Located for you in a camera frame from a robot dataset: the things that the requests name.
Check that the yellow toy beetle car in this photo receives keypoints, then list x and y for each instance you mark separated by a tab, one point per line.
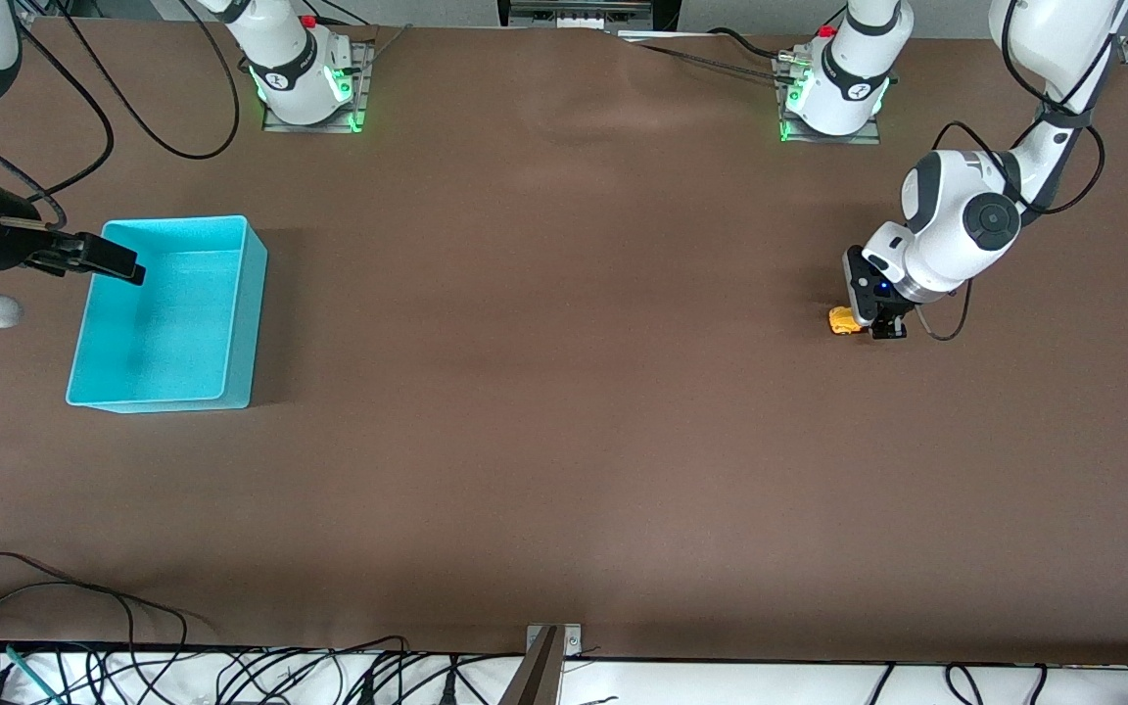
843	321

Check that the dark camera stand post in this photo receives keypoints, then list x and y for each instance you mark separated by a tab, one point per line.
537	678

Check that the black power plug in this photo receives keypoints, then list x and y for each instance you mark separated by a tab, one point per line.
448	690
368	690

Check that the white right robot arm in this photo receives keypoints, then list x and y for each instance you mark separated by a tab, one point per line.
290	73

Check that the grey socket strip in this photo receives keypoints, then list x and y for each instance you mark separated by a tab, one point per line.
579	12

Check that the turquoise plastic bin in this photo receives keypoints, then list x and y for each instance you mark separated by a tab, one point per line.
163	323

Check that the silver table edge bracket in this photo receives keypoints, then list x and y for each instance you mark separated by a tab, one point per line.
572	641

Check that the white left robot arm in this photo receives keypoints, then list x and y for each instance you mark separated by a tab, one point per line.
956	215

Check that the brown table cover sheet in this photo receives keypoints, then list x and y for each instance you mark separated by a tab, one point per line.
564	392

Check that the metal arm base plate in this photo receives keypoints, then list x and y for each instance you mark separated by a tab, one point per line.
872	135
361	93

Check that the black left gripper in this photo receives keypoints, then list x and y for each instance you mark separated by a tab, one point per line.
890	321

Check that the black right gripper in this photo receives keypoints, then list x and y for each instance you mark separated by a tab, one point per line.
6	241

